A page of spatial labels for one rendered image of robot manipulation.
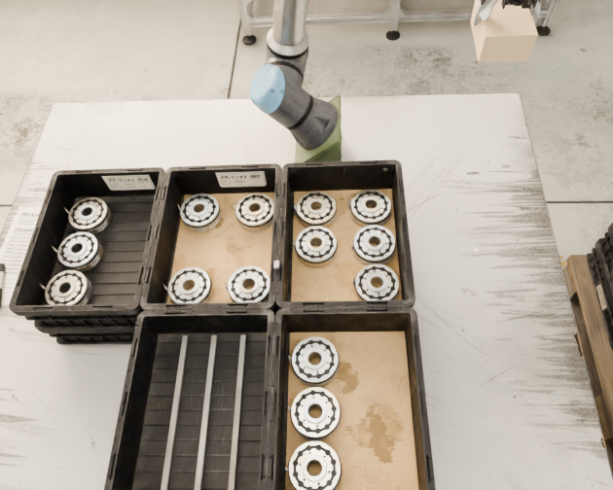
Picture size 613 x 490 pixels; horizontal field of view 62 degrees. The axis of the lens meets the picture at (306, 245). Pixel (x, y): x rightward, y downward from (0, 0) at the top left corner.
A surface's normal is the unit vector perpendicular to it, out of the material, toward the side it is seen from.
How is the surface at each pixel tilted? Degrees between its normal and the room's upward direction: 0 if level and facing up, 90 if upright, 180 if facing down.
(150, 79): 0
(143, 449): 0
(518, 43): 90
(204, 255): 0
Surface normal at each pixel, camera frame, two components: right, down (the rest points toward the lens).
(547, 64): -0.07, -0.51
